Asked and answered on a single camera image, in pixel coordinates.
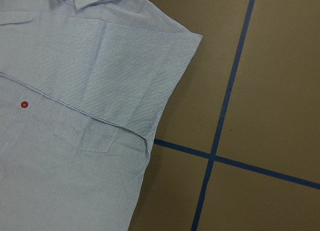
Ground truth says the light blue striped shirt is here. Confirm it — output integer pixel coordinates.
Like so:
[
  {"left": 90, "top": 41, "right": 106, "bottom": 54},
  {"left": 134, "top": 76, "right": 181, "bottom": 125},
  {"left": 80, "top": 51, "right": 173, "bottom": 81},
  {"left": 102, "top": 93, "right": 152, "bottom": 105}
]
[{"left": 0, "top": 0, "right": 202, "bottom": 231}]

